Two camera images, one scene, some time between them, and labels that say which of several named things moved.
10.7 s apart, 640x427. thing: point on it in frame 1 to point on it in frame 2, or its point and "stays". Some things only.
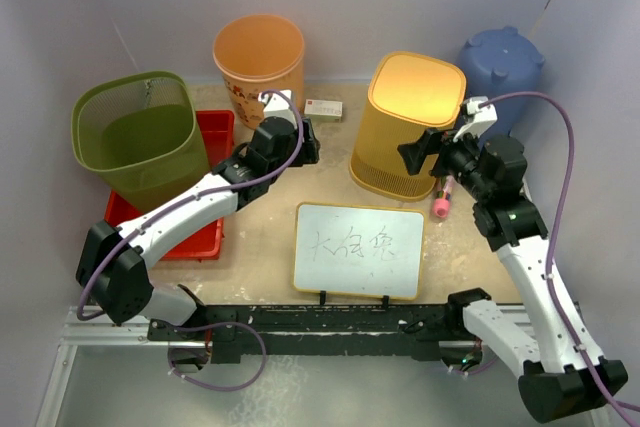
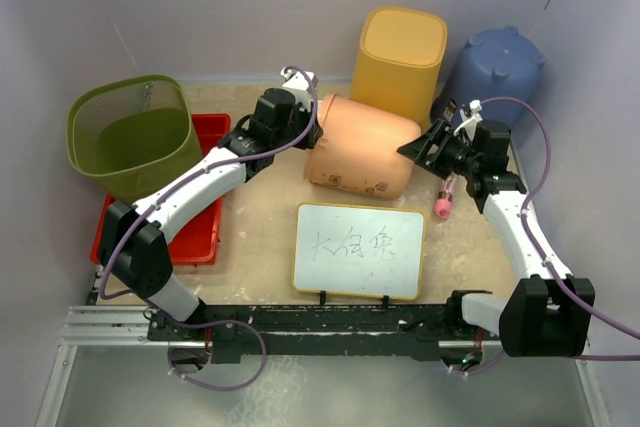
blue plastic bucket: x=502 y=61 stays
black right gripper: x=414 y=153 stays
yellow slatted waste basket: x=407 y=98 to x=398 y=61
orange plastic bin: x=256 y=53 to x=357 y=152
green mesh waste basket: x=137 y=135 stays
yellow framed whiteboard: x=349 y=250 stays
